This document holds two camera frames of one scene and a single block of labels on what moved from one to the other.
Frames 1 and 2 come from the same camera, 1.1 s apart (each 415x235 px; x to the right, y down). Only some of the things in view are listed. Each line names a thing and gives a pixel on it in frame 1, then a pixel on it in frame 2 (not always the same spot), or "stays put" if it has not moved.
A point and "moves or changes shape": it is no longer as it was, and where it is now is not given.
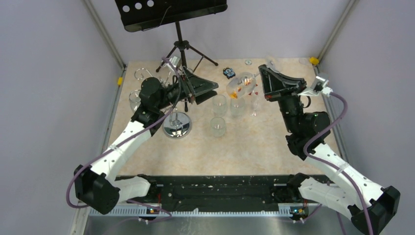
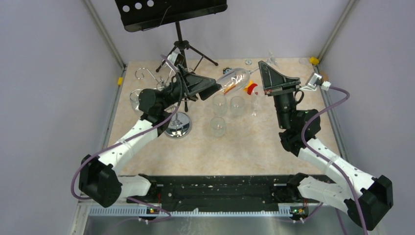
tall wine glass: (243, 83) moves or changes shape
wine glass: (218, 125) stays put
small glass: (255, 105) stays put
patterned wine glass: (237, 107) stays put
